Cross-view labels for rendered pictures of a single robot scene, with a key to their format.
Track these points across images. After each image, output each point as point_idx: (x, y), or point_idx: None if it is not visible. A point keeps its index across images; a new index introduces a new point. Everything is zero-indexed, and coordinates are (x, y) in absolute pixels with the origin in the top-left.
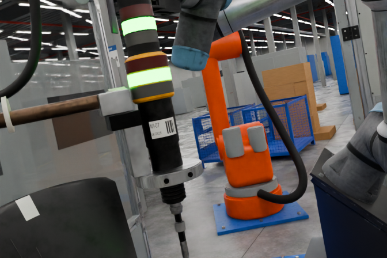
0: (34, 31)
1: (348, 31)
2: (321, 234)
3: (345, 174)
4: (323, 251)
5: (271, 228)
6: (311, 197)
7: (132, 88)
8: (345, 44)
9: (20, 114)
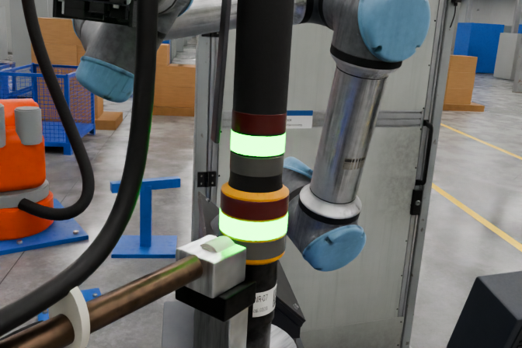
0: (141, 154)
1: None
2: (105, 261)
3: None
4: (184, 323)
5: (34, 254)
6: (92, 210)
7: (241, 241)
8: (203, 40)
9: (98, 319)
